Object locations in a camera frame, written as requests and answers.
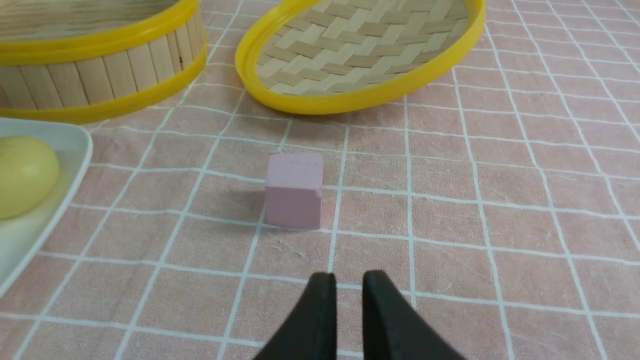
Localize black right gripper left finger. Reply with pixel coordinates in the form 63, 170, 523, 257
254, 272, 338, 360

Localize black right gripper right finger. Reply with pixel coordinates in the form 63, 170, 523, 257
362, 269, 464, 360

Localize yellow steamed bun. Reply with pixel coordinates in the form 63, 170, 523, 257
0, 136, 60, 220

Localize white rectangular plate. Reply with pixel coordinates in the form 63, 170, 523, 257
1, 118, 94, 296

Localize pink cube block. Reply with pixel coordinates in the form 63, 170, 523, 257
264, 152, 324, 230

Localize pink checkered tablecloth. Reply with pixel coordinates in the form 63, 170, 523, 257
1, 0, 640, 360

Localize woven bamboo steamer lid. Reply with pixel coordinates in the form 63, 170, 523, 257
235, 0, 486, 116

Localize bamboo steamer basket yellow rim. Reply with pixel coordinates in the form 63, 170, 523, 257
0, 0, 208, 125

